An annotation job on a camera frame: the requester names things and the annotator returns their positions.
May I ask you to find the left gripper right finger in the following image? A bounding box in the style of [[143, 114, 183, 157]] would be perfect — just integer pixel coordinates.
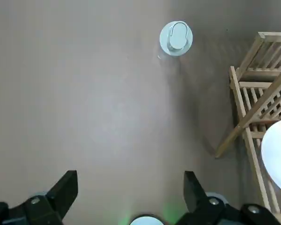
[[175, 171, 281, 225]]

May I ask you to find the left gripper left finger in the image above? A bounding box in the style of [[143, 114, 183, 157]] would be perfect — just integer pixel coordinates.
[[0, 170, 78, 225]]

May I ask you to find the pale plate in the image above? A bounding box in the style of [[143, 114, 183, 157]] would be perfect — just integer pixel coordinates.
[[261, 118, 281, 197]]

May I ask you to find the wooden plate rack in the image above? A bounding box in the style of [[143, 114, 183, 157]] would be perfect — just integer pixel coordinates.
[[214, 31, 281, 215]]

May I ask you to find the clear bottle white cap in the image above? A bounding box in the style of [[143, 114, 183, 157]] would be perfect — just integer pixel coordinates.
[[157, 20, 194, 62]]

